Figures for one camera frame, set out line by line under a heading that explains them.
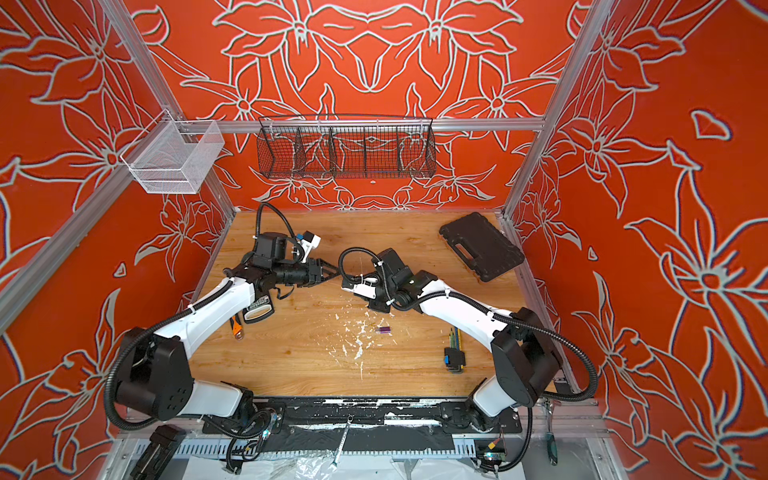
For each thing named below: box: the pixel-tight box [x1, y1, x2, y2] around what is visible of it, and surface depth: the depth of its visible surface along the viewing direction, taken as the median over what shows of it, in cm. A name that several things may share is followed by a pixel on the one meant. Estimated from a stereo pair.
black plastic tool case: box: [439, 212, 525, 282], surface depth 105 cm
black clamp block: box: [130, 424, 187, 480], surface depth 69 cm
